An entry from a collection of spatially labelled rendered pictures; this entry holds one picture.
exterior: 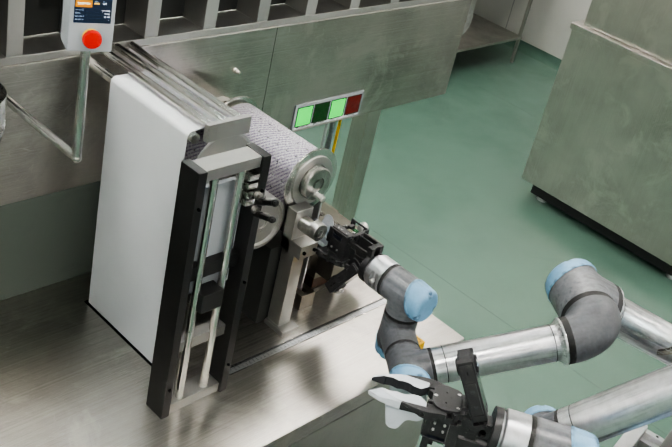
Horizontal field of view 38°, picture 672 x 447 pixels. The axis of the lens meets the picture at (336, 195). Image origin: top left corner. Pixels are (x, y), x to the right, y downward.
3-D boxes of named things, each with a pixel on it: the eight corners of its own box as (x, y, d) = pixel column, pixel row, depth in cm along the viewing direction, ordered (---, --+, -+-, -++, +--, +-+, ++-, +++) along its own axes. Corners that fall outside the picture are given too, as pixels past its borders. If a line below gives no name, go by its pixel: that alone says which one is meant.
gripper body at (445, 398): (414, 447, 154) (488, 470, 153) (428, 402, 151) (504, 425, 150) (418, 421, 161) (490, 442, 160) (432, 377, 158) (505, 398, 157)
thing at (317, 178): (336, 168, 206) (323, 200, 208) (329, 164, 207) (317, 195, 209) (312, 169, 200) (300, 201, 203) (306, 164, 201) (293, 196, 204)
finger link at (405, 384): (365, 402, 160) (418, 423, 158) (373, 372, 157) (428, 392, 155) (370, 393, 162) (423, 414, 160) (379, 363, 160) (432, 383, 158)
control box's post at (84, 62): (74, 160, 161) (84, 48, 151) (69, 156, 162) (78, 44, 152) (83, 158, 162) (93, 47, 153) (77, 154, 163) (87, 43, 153)
